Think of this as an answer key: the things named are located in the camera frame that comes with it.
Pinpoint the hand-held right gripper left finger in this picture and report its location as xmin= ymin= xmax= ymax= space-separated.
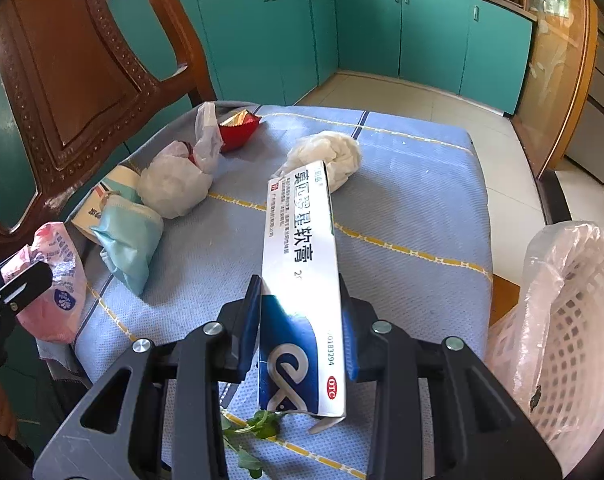
xmin=32 ymin=274 xmax=263 ymax=480

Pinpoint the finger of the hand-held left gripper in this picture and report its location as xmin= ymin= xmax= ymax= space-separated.
xmin=0 ymin=259 xmax=54 ymax=331

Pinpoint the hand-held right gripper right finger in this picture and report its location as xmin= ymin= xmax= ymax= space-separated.
xmin=339 ymin=280 xmax=565 ymax=480

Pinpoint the pink printed plastic bag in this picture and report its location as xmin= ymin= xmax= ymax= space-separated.
xmin=14 ymin=222 xmax=89 ymax=345

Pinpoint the white and blue medicine box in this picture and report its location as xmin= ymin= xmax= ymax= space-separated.
xmin=258 ymin=160 xmax=351 ymax=420

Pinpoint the green leafy sprig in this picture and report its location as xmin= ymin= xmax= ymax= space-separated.
xmin=219 ymin=407 xmax=284 ymax=479

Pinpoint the light blue packet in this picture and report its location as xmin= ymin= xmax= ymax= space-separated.
xmin=89 ymin=194 xmax=165 ymax=297

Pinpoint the cream paper carton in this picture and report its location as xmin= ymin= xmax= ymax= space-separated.
xmin=71 ymin=165 xmax=144 ymax=247

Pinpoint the white plastic bag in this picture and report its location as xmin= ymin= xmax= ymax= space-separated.
xmin=136 ymin=102 xmax=224 ymax=221

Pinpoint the white tissue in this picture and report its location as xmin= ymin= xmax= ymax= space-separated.
xmin=274 ymin=131 xmax=364 ymax=194

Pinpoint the red foil wrapper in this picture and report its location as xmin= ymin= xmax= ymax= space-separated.
xmin=218 ymin=110 xmax=263 ymax=154

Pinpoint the white plastic mesh basket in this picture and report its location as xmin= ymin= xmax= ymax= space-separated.
xmin=487 ymin=220 xmax=604 ymax=466

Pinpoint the clear plastic basket liner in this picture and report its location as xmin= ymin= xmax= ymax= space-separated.
xmin=489 ymin=219 xmax=604 ymax=461

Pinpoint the blue checked tablecloth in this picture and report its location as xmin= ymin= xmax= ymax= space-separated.
xmin=37 ymin=101 xmax=494 ymax=480

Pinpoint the small wooden table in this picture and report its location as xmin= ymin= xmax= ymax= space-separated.
xmin=487 ymin=275 xmax=523 ymax=332

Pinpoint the carved wooden chair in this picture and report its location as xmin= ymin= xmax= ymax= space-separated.
xmin=0 ymin=0 xmax=218 ymax=261

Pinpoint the dark doormat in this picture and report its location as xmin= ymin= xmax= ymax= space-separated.
xmin=533 ymin=169 xmax=574 ymax=227

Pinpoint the silver refrigerator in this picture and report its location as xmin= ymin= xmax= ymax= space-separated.
xmin=567 ymin=25 xmax=604 ymax=192

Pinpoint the wood framed glass door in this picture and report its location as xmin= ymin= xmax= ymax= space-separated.
xmin=511 ymin=0 xmax=601 ymax=181

